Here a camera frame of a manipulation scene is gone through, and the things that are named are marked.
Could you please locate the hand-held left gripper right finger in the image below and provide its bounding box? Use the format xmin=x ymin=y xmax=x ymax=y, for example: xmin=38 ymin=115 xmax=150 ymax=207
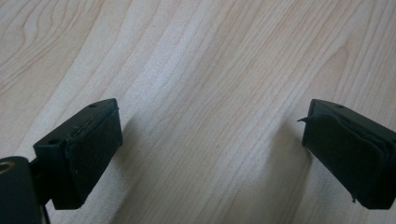
xmin=297 ymin=98 xmax=396 ymax=210

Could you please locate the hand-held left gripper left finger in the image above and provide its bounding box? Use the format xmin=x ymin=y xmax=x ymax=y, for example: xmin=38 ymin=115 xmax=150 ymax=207
xmin=33 ymin=98 xmax=123 ymax=211

